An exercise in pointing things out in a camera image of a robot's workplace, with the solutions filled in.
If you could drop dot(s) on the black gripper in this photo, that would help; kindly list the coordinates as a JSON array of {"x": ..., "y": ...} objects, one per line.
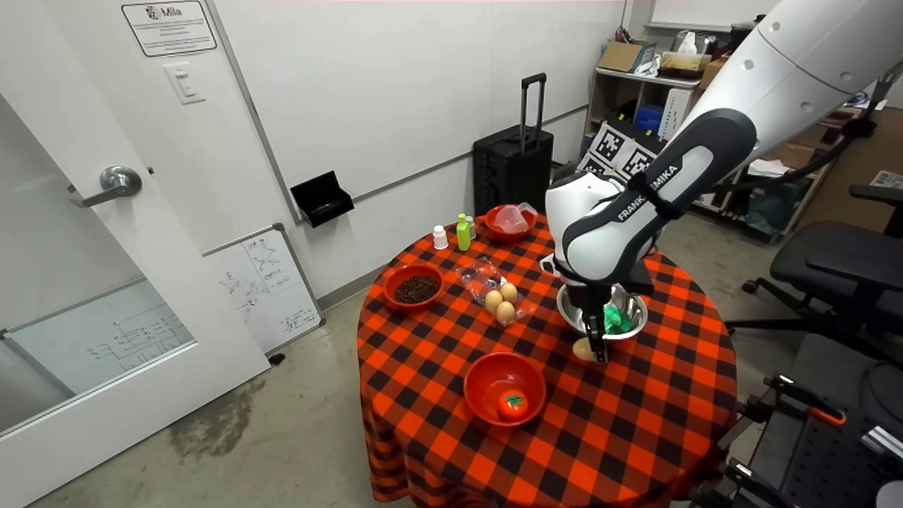
[{"x": 592, "y": 304}]

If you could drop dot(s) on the green toy broccoli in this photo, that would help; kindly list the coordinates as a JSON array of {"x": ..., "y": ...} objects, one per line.
[{"x": 616, "y": 321}]

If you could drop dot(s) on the beige egg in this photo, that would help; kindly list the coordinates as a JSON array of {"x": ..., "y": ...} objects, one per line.
[{"x": 585, "y": 351}]

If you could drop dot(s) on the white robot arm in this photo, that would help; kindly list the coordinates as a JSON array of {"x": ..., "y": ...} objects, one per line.
[{"x": 801, "y": 63}]

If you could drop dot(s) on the silver metal basin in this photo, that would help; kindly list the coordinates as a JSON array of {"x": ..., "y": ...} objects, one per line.
[{"x": 623, "y": 299}]

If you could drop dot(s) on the clear egg carton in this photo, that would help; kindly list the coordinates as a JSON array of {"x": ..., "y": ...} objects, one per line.
[{"x": 504, "y": 300}]

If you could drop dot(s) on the red bowl with tomato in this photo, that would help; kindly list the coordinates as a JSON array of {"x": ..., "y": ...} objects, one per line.
[{"x": 489, "y": 376}]

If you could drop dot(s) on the orange toy tomato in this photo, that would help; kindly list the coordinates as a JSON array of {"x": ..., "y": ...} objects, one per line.
[{"x": 511, "y": 406}]

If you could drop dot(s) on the red black plaid tablecloth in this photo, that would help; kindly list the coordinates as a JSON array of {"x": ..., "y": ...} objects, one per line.
[{"x": 620, "y": 433}]

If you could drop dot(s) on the red bowl with plastic bag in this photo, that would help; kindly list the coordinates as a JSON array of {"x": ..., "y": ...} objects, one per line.
[{"x": 508, "y": 222}]

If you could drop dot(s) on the green plastic bottle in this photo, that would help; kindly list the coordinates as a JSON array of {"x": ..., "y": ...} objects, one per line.
[{"x": 463, "y": 234}]

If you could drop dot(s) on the small white bottle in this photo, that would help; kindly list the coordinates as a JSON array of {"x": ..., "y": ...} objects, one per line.
[{"x": 439, "y": 239}]

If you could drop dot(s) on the fiducial marker board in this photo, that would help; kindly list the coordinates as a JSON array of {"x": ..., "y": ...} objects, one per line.
[{"x": 620, "y": 152}]

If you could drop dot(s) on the black rolling suitcase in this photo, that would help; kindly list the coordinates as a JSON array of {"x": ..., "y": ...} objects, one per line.
[{"x": 511, "y": 165}]

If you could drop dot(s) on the red bowl with dark contents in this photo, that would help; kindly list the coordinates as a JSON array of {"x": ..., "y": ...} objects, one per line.
[{"x": 413, "y": 287}]

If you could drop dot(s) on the wooden storage shelf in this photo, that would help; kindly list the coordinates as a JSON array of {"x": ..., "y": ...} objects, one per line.
[{"x": 627, "y": 90}]

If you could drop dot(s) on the black office chair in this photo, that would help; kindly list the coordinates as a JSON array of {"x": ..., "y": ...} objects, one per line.
[{"x": 841, "y": 282}]

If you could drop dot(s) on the small whiteboard on floor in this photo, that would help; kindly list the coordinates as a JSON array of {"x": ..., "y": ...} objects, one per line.
[{"x": 266, "y": 287}]

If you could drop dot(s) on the white door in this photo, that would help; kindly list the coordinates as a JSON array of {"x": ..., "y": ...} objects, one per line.
[{"x": 111, "y": 321}]

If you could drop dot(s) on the door notice sign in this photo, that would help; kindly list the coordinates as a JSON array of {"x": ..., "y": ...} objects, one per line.
[{"x": 168, "y": 30}]

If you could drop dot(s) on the silver door handle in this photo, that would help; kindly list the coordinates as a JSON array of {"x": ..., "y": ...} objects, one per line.
[{"x": 113, "y": 183}]

